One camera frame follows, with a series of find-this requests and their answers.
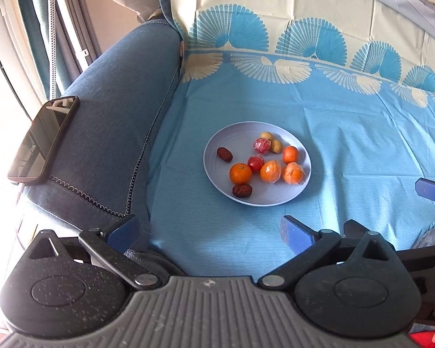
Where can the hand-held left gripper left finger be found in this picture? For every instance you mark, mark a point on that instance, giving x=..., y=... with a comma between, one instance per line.
x=125, y=234

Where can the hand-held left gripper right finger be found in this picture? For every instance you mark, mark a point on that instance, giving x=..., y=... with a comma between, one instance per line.
x=298, y=235

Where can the small orange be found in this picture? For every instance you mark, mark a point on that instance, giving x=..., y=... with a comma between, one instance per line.
x=290, y=154

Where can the red plastic fruit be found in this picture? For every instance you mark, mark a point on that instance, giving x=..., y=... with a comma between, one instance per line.
x=255, y=163

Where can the beige longan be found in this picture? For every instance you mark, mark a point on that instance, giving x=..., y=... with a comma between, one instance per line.
x=277, y=147
x=266, y=136

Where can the red candy top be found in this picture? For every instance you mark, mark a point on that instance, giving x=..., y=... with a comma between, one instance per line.
x=261, y=146

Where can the dark red date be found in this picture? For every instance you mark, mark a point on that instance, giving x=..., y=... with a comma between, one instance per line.
x=242, y=190
x=224, y=154

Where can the light purple plate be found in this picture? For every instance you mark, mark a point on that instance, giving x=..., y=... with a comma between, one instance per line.
x=239, y=137

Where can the grey cloth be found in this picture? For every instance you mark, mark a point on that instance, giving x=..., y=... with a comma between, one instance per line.
x=433, y=237

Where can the red cloth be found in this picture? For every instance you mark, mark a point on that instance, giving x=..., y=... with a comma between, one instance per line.
x=427, y=340

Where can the plastic wrapped orange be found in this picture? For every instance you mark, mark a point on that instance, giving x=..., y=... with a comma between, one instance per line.
x=270, y=171
x=293, y=173

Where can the large bare orange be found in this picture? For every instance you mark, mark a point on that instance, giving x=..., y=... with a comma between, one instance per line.
x=240, y=174

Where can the blue fan printed cloth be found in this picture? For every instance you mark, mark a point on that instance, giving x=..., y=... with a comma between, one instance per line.
x=348, y=127

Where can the black smartphone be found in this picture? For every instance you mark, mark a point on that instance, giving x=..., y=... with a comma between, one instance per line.
x=40, y=141

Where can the blue denim sofa armrest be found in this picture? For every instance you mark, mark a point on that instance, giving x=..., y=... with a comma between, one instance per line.
x=119, y=90

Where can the grey green curtain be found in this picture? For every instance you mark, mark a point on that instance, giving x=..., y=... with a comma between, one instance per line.
x=36, y=25

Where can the white window frame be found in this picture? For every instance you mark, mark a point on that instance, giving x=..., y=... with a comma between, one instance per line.
x=11, y=25

